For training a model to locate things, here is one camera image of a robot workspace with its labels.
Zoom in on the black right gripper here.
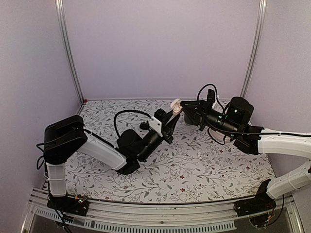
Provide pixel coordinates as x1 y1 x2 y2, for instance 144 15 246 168
180 99 239 139

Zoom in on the white earbud case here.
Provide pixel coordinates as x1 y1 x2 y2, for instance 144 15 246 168
170 99 182 116

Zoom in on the black earbud charging case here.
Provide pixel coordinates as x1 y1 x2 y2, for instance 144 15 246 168
139 122 149 130

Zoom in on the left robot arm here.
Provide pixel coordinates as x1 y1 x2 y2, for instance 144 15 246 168
36 109 180 211

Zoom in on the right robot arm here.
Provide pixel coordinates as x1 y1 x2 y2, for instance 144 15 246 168
180 97 311 212

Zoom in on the dark grey mug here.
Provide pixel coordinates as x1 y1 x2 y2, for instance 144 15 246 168
184 115 194 125

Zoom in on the floral patterned table mat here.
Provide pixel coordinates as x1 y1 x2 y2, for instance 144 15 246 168
51 98 275 204

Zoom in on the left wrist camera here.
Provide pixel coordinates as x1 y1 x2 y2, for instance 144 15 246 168
148 109 169 137

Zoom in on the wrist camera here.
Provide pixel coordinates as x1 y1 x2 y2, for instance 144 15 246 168
148 109 169 137
206 89 218 110

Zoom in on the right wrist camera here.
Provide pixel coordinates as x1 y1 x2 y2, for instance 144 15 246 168
206 89 218 110

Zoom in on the front aluminium rail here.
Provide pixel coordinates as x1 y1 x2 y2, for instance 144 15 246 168
21 188 306 233

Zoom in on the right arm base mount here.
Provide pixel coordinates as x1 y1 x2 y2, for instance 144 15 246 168
233 179 276 216

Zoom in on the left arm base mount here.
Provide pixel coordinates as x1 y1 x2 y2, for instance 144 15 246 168
47 192 89 216

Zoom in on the right aluminium frame post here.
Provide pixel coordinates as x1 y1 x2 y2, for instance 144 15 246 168
240 0 267 98

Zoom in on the aluminium frame post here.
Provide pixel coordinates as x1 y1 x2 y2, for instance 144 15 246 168
240 0 267 98
55 0 85 104

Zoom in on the left aluminium frame post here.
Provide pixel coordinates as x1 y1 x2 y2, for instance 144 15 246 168
55 0 85 104

